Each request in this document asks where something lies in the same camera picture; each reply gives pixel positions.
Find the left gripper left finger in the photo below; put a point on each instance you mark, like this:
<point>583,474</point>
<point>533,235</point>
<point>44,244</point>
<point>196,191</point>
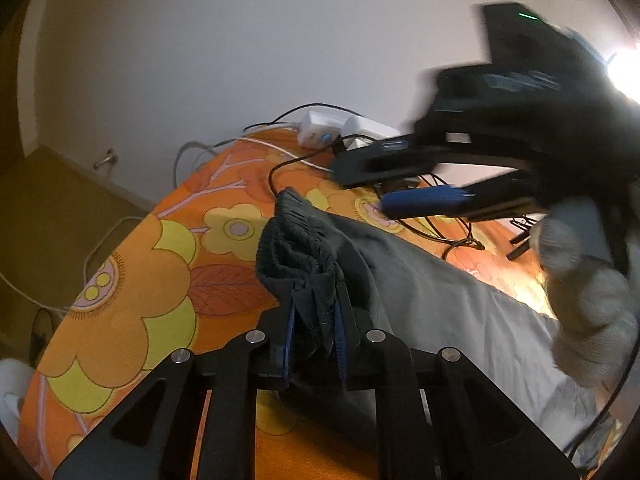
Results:
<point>274,355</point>

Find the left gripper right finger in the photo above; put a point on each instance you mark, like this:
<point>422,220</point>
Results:
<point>350,326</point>

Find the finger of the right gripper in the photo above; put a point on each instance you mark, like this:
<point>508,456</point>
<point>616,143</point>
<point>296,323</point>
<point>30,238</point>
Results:
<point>388,159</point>
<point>474,202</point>

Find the dark grey pants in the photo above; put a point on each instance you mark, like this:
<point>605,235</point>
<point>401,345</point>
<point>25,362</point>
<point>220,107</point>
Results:
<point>306,256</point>

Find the grey gloved right hand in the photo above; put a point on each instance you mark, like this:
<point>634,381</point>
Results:
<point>596,304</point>

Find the white power strip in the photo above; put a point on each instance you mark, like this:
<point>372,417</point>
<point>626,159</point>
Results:
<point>317,129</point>

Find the orange floral bed sheet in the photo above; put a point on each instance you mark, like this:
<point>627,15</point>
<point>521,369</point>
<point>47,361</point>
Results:
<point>184,277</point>

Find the metal door stopper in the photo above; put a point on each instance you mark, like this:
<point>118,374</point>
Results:
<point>109,159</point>

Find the white plastic jug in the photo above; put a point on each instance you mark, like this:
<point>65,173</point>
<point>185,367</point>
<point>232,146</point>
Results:
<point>15,377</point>

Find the bright ring light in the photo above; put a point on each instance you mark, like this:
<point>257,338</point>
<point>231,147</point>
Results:
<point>624,71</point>

